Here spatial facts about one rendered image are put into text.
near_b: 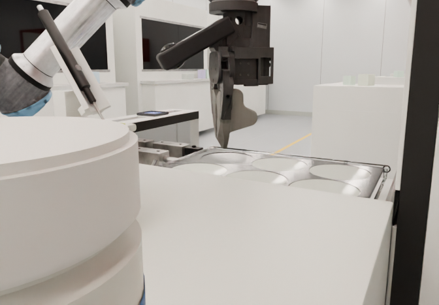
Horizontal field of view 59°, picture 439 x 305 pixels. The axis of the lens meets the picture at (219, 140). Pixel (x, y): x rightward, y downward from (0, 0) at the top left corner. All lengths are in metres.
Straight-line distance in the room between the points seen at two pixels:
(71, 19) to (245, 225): 0.82
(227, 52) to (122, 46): 4.83
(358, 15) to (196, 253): 8.45
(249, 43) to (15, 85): 0.64
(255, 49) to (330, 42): 8.14
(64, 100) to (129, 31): 4.84
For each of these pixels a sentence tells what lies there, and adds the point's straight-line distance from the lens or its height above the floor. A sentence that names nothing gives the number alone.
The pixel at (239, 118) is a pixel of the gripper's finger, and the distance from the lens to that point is 0.57.
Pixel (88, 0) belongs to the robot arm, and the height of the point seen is 1.23.
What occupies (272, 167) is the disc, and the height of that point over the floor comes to 0.90.
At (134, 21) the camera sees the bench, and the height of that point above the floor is 1.65.
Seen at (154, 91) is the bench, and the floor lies 0.76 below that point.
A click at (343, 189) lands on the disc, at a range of 0.59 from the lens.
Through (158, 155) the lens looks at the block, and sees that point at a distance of 0.77.
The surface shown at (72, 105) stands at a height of 1.03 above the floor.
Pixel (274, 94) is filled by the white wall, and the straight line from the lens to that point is 9.05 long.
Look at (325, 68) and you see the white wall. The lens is 8.69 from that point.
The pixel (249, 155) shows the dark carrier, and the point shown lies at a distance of 0.78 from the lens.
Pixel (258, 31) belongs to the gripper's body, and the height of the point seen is 1.13.
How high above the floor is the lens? 1.07
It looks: 11 degrees down
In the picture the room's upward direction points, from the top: straight up
